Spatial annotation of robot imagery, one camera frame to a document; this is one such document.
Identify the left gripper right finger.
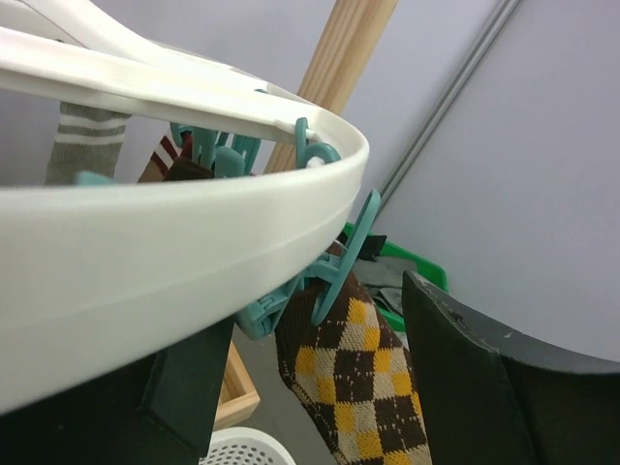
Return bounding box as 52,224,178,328
402,271,619,465

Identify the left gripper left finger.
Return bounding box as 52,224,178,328
1,322,233,464

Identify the white oval clip hanger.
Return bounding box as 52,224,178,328
1,1,369,413

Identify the white perforated plastic basket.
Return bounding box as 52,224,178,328
198,426,295,465

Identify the clothes pile in bin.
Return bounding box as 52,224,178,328
353,235,418,317

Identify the brown striped cuff sock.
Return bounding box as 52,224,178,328
138,132,214,183

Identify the grey striped sock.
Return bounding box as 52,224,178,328
45,102,130,186

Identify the wooden drying rack frame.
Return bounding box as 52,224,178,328
212,0,401,433

